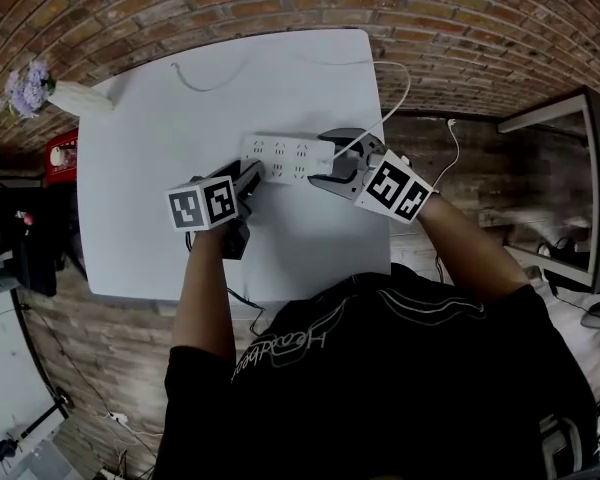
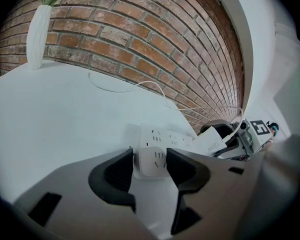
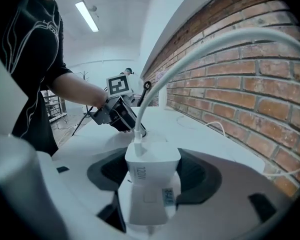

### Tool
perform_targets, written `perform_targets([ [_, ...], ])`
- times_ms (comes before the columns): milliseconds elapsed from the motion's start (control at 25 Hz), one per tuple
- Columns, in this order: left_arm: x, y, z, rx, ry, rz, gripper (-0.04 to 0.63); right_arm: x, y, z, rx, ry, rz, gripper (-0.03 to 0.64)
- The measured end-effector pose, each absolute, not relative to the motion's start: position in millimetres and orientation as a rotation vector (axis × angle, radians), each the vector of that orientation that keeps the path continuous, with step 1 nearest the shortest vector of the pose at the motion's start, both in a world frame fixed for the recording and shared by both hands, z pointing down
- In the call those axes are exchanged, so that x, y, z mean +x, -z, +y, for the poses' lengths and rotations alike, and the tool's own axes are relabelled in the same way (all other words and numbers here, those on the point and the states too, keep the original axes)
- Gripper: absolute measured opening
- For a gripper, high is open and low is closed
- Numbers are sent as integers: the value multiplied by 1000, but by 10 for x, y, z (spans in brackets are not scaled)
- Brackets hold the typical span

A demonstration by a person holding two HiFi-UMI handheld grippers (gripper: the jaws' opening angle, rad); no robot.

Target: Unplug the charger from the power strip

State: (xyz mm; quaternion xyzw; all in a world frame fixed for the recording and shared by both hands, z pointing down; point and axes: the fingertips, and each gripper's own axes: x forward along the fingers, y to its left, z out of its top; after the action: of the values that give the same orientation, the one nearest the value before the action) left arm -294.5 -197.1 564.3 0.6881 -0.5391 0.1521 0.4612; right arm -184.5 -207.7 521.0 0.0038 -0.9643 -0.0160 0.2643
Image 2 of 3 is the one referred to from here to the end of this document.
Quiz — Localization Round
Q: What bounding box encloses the white cable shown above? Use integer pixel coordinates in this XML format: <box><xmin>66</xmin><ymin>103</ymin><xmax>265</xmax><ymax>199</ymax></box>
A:
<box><xmin>88</xmin><ymin>71</ymin><xmax>245</xmax><ymax>158</ymax></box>

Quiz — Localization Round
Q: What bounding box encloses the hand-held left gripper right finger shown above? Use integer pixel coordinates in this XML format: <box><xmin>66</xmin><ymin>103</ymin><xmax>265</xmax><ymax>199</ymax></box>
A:
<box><xmin>162</xmin><ymin>147</ymin><xmax>266</xmax><ymax>240</ymax></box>

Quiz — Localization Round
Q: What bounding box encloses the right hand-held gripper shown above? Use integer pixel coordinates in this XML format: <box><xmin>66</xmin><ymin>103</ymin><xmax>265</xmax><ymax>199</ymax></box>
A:
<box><xmin>199</xmin><ymin>118</ymin><xmax>275</xmax><ymax>161</ymax></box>

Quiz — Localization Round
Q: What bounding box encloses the white square table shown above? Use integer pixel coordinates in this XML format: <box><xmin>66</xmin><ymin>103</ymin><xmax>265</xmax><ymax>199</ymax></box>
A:
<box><xmin>0</xmin><ymin>58</ymin><xmax>200</xmax><ymax>236</ymax></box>

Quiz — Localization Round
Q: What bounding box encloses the white ribbed vase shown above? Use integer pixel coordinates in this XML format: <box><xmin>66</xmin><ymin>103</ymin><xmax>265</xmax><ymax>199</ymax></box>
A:
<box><xmin>26</xmin><ymin>4</ymin><xmax>52</xmax><ymax>71</ymax></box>

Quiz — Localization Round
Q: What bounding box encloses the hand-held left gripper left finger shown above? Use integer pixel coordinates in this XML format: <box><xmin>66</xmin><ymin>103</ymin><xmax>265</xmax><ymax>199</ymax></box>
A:
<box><xmin>13</xmin><ymin>147</ymin><xmax>156</xmax><ymax>240</ymax></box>

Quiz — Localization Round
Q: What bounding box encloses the white power strip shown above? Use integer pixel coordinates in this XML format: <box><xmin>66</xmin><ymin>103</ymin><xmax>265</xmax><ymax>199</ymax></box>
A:
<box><xmin>126</xmin><ymin>123</ymin><xmax>200</xmax><ymax>181</ymax></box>

